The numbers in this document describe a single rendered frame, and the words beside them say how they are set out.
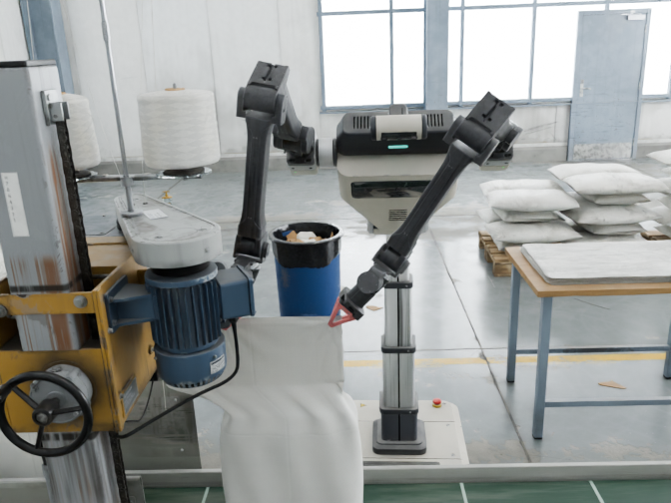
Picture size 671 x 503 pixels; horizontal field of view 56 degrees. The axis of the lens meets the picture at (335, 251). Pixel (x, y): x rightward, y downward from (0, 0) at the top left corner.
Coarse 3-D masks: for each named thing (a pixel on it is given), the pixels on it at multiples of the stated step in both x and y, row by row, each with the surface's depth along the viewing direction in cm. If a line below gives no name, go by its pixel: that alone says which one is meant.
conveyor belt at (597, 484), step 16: (608, 480) 207; (624, 480) 207; (640, 480) 207; (656, 480) 206; (160, 496) 208; (176, 496) 208; (192, 496) 208; (208, 496) 207; (224, 496) 207; (368, 496) 204; (384, 496) 204; (400, 496) 204; (416, 496) 203; (432, 496) 203; (448, 496) 203; (464, 496) 203; (480, 496) 202; (496, 496) 202; (512, 496) 202; (528, 496) 201; (544, 496) 201; (560, 496) 201; (576, 496) 201; (592, 496) 200; (608, 496) 200; (624, 496) 200; (640, 496) 199; (656, 496) 199
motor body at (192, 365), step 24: (216, 264) 135; (168, 288) 127; (192, 288) 127; (216, 288) 132; (168, 312) 129; (192, 312) 129; (216, 312) 134; (168, 336) 130; (192, 336) 131; (216, 336) 134; (168, 360) 131; (192, 360) 131; (216, 360) 134; (168, 384) 135; (192, 384) 133
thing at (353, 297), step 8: (344, 288) 171; (352, 288) 166; (344, 296) 165; (352, 296) 165; (360, 296) 165; (368, 296) 165; (344, 304) 163; (352, 304) 163; (360, 304) 166; (360, 312) 164
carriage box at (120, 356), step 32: (96, 256) 142; (128, 256) 140; (0, 288) 128; (96, 288) 122; (0, 320) 128; (0, 352) 125; (32, 352) 125; (64, 352) 125; (96, 352) 125; (128, 352) 137; (0, 384) 127; (96, 384) 127; (128, 384) 135; (96, 416) 129
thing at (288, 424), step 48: (240, 336) 172; (288, 336) 171; (336, 336) 171; (240, 384) 176; (288, 384) 176; (336, 384) 176; (240, 432) 173; (288, 432) 171; (336, 432) 173; (240, 480) 177; (288, 480) 175; (336, 480) 176
